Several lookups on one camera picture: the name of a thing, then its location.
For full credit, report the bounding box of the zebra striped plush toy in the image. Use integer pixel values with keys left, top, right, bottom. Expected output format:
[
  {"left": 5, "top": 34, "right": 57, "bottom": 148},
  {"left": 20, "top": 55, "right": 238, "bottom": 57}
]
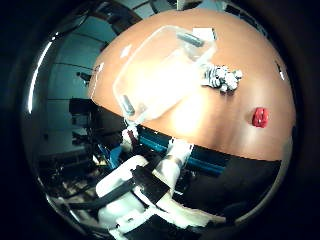
[{"left": 200, "top": 63, "right": 244, "bottom": 94}]

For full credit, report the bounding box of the red plush toy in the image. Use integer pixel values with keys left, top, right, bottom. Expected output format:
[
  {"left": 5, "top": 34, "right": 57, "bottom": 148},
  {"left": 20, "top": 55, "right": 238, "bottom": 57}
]
[{"left": 251, "top": 106, "right": 270, "bottom": 129}]

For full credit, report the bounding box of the clear plastic container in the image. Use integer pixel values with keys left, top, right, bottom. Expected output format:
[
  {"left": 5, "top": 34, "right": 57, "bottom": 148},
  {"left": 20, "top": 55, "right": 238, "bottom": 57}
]
[{"left": 112, "top": 24, "right": 218, "bottom": 124}]

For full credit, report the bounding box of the blue plastic item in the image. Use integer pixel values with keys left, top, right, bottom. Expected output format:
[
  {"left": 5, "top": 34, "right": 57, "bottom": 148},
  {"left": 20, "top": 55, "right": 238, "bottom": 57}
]
[{"left": 99, "top": 144, "right": 124, "bottom": 169}]

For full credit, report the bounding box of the black background equipment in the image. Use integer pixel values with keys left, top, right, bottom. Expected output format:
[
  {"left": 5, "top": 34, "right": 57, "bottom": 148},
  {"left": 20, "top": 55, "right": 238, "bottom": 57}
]
[{"left": 68, "top": 98, "right": 98, "bottom": 128}]

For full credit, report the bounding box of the ceiling light strip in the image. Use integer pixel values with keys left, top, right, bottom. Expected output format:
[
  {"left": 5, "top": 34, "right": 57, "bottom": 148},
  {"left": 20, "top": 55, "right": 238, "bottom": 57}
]
[{"left": 27, "top": 33, "right": 59, "bottom": 114}]

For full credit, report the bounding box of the white paper label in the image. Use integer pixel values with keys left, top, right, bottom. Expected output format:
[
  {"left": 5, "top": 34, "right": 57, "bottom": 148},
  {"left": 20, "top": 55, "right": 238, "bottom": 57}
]
[{"left": 192, "top": 27, "right": 218, "bottom": 42}]

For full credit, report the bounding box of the black cable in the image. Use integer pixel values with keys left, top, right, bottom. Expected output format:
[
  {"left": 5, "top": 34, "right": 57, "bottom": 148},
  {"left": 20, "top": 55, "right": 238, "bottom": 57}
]
[{"left": 64, "top": 181, "right": 136, "bottom": 211}]

